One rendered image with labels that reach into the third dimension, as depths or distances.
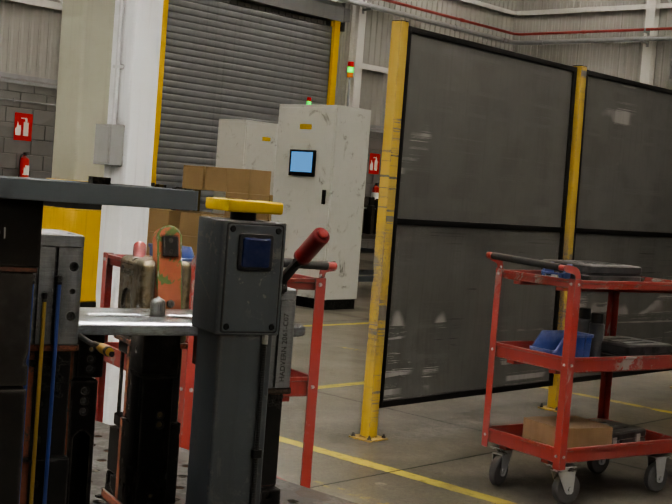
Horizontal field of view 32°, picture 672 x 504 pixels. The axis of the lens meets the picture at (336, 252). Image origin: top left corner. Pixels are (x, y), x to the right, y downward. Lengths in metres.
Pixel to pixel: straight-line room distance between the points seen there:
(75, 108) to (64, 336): 7.30
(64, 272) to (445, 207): 4.82
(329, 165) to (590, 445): 6.94
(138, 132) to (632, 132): 3.40
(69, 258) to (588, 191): 6.02
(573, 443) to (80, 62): 4.92
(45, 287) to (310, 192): 10.41
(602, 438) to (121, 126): 2.46
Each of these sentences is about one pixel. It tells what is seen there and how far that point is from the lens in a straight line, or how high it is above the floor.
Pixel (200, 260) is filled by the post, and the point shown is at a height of 1.10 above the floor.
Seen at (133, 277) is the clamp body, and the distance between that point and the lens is 1.68.
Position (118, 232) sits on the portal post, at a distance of 5.33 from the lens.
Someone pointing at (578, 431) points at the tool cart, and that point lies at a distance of 4.89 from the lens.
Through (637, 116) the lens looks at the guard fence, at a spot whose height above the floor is 1.78.
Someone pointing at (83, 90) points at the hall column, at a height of 1.74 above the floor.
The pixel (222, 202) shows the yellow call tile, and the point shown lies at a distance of 1.15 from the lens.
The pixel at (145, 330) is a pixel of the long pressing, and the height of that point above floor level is 0.99.
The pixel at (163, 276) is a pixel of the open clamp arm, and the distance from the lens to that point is 1.64.
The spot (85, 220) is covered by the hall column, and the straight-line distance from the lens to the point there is 8.48.
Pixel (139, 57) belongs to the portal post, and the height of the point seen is 1.70.
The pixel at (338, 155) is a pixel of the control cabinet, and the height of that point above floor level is 1.51.
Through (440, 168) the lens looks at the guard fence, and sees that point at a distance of 5.93.
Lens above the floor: 1.18
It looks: 3 degrees down
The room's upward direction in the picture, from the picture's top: 4 degrees clockwise
